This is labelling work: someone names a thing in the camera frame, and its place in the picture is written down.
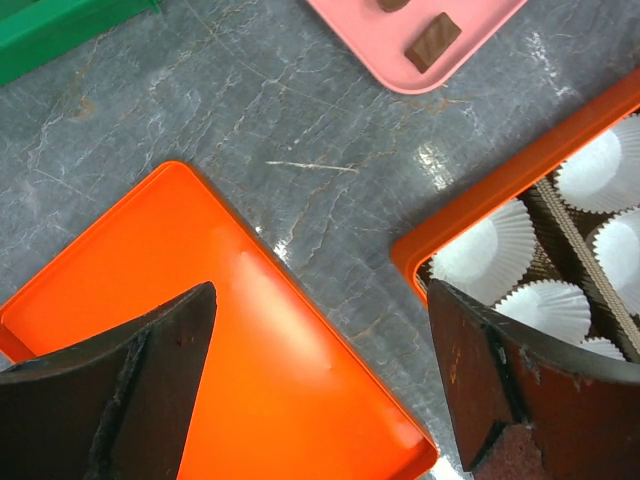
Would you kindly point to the orange chocolate box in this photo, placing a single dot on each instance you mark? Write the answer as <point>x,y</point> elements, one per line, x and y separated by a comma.
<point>560,231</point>

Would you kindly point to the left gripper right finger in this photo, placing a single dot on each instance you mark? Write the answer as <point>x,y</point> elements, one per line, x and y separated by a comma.
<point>525,405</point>

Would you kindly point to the dark round chocolate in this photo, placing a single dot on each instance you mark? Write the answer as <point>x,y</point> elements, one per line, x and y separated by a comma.
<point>390,6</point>

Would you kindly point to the green plastic bin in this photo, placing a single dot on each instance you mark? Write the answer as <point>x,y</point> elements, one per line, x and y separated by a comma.
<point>35,32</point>

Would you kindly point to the white paper cup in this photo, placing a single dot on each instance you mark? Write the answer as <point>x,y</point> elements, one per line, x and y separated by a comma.
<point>487,260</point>
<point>603,176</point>
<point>557,308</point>
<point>615,246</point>
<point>603,346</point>

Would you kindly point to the pink tray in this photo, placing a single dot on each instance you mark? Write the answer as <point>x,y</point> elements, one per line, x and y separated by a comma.
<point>379,39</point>

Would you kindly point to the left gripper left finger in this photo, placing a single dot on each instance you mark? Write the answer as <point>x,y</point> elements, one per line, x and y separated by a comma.
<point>117,405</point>

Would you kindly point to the brown rectangular chocolate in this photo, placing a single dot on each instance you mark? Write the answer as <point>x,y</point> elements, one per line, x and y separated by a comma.
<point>432,42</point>

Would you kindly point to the orange box lid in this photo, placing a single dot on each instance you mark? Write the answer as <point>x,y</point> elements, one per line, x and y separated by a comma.
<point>282,395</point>

